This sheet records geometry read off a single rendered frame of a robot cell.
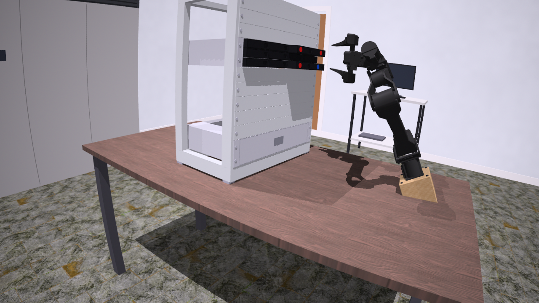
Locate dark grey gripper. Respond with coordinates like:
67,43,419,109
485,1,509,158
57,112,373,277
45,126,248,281
330,33,367,83

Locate white open-frame rack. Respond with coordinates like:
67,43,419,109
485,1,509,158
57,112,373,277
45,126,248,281
175,0,326,184

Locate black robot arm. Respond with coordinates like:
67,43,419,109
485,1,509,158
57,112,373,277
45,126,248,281
343,41,424,181

